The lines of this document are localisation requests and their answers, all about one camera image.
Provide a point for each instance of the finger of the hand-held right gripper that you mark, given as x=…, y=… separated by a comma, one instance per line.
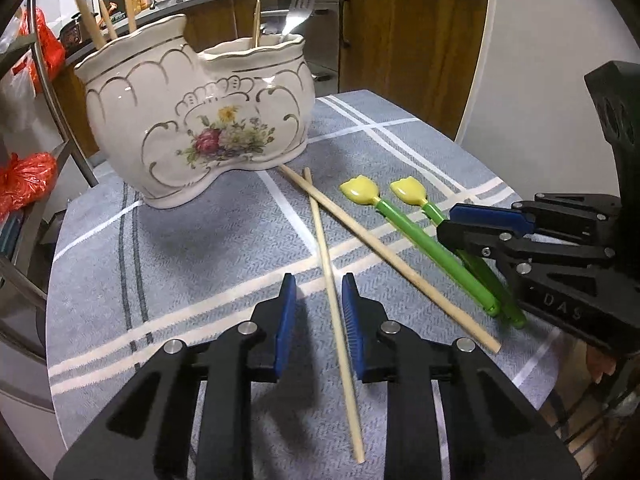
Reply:
x=480, y=242
x=490, y=217

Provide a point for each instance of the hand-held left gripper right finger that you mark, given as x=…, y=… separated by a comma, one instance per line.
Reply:
x=354, y=325

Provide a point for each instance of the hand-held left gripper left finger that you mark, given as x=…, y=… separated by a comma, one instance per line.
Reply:
x=287, y=320

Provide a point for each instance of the wooden chopstick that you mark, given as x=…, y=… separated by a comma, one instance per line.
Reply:
x=130, y=10
x=87, y=15
x=335, y=320
x=400, y=265
x=108, y=20

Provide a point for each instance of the green yellow tulip utensil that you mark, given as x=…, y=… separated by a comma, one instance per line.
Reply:
x=407, y=190
x=359, y=190

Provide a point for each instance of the floral ceramic utensil holder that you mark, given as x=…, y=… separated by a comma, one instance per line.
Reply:
x=165, y=125

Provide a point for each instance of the silver fork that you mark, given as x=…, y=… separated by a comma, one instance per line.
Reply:
x=295, y=17

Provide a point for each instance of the gold fork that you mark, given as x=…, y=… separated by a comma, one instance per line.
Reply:
x=256, y=20

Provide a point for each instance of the person's right hand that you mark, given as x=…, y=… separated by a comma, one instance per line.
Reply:
x=599, y=362

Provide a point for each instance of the grey plaid tablecloth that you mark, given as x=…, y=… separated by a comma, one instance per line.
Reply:
x=200, y=260

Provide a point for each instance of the wooden kitchen cabinets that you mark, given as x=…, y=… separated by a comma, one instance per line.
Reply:
x=400, y=35

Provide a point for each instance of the large orange plastic bag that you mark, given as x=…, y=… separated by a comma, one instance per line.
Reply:
x=27, y=180

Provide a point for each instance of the metal storage rack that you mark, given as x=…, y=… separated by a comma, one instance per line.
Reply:
x=60, y=125

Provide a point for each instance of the white plastic bag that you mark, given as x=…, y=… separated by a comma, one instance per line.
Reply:
x=15, y=100

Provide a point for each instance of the dark rice cooker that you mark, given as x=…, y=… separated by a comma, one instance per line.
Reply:
x=72, y=30

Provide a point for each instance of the small orange plastic bag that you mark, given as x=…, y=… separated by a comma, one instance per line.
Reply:
x=45, y=50

